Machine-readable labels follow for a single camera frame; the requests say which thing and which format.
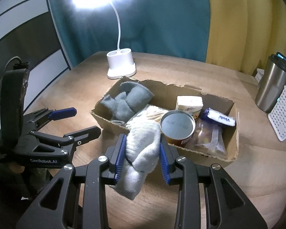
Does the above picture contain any white sock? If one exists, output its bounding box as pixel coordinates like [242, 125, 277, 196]
[113, 118, 161, 200]

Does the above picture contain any white desk lamp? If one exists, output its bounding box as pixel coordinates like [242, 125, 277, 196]
[72, 0, 136, 80]

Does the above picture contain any white perforated plastic basket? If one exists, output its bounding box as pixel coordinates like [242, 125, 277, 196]
[268, 85, 286, 142]

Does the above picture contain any cartoon print small box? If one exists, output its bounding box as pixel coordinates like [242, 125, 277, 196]
[175, 96, 203, 120]

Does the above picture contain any metal tin can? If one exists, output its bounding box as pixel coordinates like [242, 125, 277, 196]
[160, 110, 196, 147]

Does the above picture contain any brown cardboard box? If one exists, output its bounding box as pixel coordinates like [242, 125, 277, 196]
[91, 77, 239, 164]

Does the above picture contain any grey sock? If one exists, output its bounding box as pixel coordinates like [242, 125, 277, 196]
[101, 81, 154, 123]

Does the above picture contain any teal and yellow curtain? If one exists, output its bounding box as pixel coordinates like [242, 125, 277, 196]
[48, 0, 286, 74]

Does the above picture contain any steel travel mug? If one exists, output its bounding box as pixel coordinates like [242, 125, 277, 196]
[255, 54, 286, 113]

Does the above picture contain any blue tissue pack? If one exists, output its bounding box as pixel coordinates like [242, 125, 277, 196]
[200, 108, 236, 127]

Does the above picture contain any cotton swab bag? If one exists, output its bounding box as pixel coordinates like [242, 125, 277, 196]
[125, 104, 168, 129]

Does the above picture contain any clear snack bag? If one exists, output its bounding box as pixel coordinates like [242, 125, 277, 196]
[185, 118, 227, 158]

